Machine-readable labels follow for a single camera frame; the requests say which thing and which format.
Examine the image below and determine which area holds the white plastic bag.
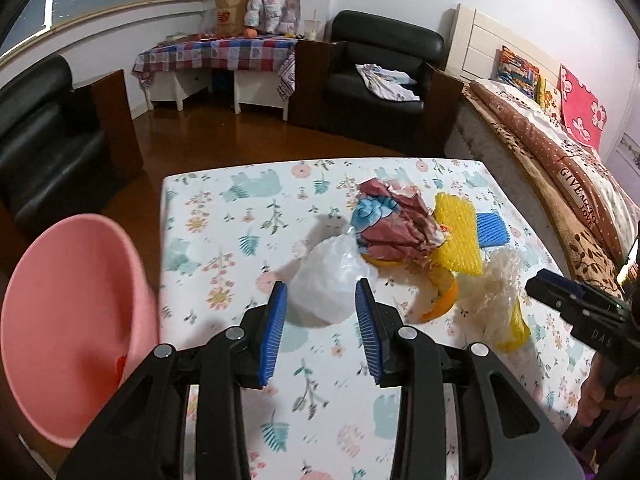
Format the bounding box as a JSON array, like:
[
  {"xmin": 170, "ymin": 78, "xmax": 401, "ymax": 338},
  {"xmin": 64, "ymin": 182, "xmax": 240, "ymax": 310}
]
[{"xmin": 288, "ymin": 230, "xmax": 378, "ymax": 326}]

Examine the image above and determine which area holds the yellow foam net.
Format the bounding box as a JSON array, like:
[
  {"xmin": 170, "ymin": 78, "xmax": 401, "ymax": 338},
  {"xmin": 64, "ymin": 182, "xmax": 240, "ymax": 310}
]
[{"xmin": 432, "ymin": 192, "xmax": 483, "ymax": 276}]

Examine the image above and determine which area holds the red foam net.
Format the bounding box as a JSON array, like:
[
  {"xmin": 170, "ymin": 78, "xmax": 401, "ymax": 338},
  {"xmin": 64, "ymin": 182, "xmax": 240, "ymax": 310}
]
[{"xmin": 115, "ymin": 356, "xmax": 127, "ymax": 386}]

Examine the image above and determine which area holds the pink plastic trash bucket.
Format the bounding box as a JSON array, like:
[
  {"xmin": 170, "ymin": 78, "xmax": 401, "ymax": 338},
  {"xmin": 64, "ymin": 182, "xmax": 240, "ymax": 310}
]
[{"xmin": 1, "ymin": 214, "xmax": 160, "ymax": 448}]

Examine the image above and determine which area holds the right hand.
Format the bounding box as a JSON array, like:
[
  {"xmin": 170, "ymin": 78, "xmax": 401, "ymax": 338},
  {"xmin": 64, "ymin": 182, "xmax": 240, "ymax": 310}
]
[{"xmin": 577, "ymin": 353, "xmax": 640, "ymax": 426}]

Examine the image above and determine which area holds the orange peel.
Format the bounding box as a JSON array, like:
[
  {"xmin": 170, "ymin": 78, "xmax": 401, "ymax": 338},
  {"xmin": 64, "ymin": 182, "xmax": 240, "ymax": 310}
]
[{"xmin": 364, "ymin": 256, "xmax": 459, "ymax": 324}]

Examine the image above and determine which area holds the yellow plastic wrapper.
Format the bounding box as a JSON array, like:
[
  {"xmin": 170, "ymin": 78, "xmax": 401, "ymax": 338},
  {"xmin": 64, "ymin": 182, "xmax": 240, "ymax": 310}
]
[{"xmin": 496, "ymin": 299, "xmax": 530, "ymax": 353}]

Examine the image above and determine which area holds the floral tablecloth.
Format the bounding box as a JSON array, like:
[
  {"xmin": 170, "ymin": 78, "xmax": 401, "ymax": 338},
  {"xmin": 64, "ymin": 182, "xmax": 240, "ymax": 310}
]
[{"xmin": 158, "ymin": 158, "xmax": 592, "ymax": 479}]

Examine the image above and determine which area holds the crumpled red paper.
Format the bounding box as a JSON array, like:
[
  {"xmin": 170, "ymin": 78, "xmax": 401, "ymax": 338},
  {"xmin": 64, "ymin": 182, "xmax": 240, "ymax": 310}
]
[{"xmin": 350, "ymin": 178, "xmax": 448, "ymax": 266}]

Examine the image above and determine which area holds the bed with brown blanket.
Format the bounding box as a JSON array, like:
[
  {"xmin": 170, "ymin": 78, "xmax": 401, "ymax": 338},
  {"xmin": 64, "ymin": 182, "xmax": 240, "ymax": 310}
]
[{"xmin": 445, "ymin": 79, "xmax": 639, "ymax": 297}]

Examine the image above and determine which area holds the blue foam net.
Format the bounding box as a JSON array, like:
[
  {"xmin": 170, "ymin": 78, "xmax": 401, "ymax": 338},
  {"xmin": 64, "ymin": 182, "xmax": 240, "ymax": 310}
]
[{"xmin": 476, "ymin": 211, "xmax": 510, "ymax": 248}]

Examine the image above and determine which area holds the red floral pillow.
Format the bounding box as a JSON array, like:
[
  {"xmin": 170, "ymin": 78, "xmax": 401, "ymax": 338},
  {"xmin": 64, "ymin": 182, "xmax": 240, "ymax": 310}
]
[{"xmin": 560, "ymin": 65, "xmax": 608, "ymax": 152}]

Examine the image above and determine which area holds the right black leather armchair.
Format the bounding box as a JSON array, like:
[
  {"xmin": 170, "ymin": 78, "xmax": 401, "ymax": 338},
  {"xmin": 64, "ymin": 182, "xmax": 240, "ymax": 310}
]
[{"xmin": 288, "ymin": 10, "xmax": 463, "ymax": 157}]

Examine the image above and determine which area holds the black leather armchair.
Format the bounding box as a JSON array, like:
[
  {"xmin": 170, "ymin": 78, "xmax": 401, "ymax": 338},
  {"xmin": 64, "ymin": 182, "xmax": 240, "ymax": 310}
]
[
  {"xmin": 1, "ymin": 55, "xmax": 143, "ymax": 238},
  {"xmin": 288, "ymin": 10, "xmax": 463, "ymax": 157}
]

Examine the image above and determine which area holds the yellow patterned pillow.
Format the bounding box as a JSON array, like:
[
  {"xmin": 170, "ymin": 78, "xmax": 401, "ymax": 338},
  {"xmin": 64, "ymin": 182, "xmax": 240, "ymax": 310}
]
[{"xmin": 536, "ymin": 78, "xmax": 562, "ymax": 122}]

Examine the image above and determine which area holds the white desk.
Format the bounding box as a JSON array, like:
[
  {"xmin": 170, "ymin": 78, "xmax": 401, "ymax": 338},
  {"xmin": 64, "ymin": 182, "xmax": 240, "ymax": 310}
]
[{"xmin": 143, "ymin": 68, "xmax": 288, "ymax": 122}]

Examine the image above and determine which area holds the cloth on armchair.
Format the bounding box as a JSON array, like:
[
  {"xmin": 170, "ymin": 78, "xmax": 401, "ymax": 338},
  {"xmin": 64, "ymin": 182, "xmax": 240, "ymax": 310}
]
[{"xmin": 356, "ymin": 64, "xmax": 420, "ymax": 102}]

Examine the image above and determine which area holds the plaid tablecloth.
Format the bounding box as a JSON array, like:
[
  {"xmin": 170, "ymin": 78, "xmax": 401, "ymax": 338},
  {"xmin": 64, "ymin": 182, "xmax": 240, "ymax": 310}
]
[{"xmin": 132, "ymin": 36, "xmax": 297, "ymax": 110}]

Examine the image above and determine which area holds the left black leather armchair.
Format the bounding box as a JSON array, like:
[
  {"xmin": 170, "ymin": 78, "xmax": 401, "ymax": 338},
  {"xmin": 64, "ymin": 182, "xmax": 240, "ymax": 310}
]
[{"xmin": 1, "ymin": 55, "xmax": 143, "ymax": 238}]

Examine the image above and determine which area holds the colourful patterned pillow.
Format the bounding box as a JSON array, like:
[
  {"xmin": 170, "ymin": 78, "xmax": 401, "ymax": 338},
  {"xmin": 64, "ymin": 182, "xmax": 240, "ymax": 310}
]
[{"xmin": 496, "ymin": 46, "xmax": 540, "ymax": 99}]

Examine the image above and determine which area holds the plastic cup with straw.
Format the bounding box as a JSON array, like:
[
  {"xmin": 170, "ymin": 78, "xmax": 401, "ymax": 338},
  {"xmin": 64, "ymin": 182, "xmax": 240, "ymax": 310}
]
[{"xmin": 304, "ymin": 11, "xmax": 320, "ymax": 41}]

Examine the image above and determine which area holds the white headboard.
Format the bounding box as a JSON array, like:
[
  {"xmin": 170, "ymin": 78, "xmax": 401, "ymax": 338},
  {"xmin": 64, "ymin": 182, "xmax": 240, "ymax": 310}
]
[{"xmin": 445, "ymin": 3, "xmax": 561, "ymax": 86}]

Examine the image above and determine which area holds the brown paper bag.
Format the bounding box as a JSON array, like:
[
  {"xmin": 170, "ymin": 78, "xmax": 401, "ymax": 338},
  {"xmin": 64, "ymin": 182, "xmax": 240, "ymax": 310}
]
[{"xmin": 214, "ymin": 0, "xmax": 248, "ymax": 37}]

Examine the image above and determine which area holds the hanging floral jacket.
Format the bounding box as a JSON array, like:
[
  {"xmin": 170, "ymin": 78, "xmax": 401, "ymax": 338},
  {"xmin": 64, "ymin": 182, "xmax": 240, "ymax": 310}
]
[{"xmin": 244, "ymin": 0, "xmax": 300, "ymax": 37}]

